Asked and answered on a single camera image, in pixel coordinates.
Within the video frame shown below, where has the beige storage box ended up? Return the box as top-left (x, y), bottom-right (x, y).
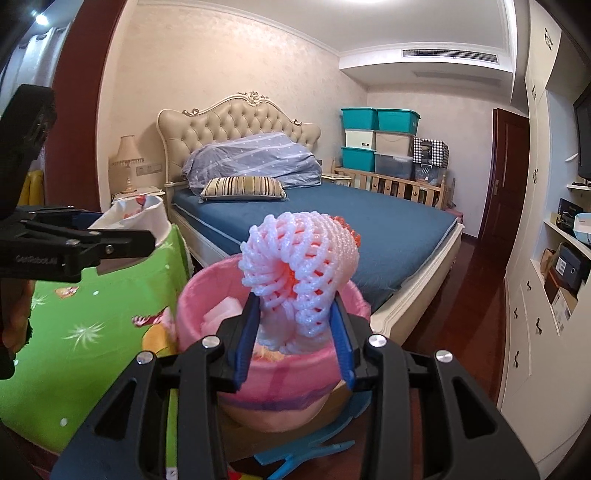
top-left (375, 131), bottom-right (415, 157)

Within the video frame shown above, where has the bed with blue sheet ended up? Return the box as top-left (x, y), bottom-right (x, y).
top-left (168, 183), bottom-right (463, 354)

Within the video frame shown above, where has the green cartoon tablecloth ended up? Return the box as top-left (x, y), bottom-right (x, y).
top-left (1, 228), bottom-right (190, 453)

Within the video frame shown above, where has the dark red door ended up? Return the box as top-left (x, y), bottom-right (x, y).
top-left (478, 108), bottom-right (530, 268)

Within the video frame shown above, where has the beige tufted headboard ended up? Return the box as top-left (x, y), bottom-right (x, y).
top-left (155, 91), bottom-right (321, 191)

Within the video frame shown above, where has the white foam block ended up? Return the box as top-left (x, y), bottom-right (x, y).
top-left (200, 297), bottom-right (242, 337)

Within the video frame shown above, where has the teal storage box lower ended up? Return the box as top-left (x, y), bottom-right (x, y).
top-left (342, 146), bottom-right (376, 172)

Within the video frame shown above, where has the black television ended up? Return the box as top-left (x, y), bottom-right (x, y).
top-left (574, 84), bottom-right (591, 181)

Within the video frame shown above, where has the blue folded duvet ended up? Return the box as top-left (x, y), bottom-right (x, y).
top-left (181, 132), bottom-right (322, 193)

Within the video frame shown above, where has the teal storage box upper right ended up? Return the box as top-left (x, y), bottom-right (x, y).
top-left (377, 108), bottom-right (421, 135)

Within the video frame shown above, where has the yellow armchair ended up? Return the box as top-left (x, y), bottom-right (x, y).
top-left (18, 170), bottom-right (45, 206)

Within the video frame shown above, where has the striped pillow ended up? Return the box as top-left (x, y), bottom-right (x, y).
top-left (198, 176), bottom-right (287, 201)

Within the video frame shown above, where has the blue plastic hanger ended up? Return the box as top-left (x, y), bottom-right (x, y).
top-left (254, 392), bottom-right (372, 479)

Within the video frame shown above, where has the grey clear storage box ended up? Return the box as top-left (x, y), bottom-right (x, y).
top-left (375, 153), bottom-right (414, 180)

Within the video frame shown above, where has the teal storage box upper left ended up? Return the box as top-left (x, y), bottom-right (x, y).
top-left (341, 107), bottom-right (379, 131)

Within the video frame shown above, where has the pink fruit foam net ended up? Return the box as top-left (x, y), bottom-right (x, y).
top-left (238, 211), bottom-right (362, 355)

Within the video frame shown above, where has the person's left hand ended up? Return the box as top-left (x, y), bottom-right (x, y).
top-left (1, 279), bottom-right (35, 355)

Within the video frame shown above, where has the teal storage box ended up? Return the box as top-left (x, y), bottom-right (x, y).
top-left (342, 146), bottom-right (376, 172)
top-left (341, 107), bottom-right (379, 131)
top-left (377, 108), bottom-right (421, 135)

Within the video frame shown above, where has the pink lined trash bin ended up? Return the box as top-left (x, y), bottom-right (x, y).
top-left (175, 254), bottom-right (373, 432)

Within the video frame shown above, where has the white storage box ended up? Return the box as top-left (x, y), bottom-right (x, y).
top-left (345, 129), bottom-right (376, 150)

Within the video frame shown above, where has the checkered bag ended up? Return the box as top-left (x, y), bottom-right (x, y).
top-left (413, 137), bottom-right (450, 169)

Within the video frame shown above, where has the beige table lamp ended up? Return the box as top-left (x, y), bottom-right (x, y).
top-left (111, 135), bottom-right (144, 194)

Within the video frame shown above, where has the white wall cabinet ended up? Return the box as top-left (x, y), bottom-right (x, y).
top-left (499, 1), bottom-right (590, 479)

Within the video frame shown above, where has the wooden crib rail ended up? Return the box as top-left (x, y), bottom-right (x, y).
top-left (322, 161), bottom-right (455, 210)

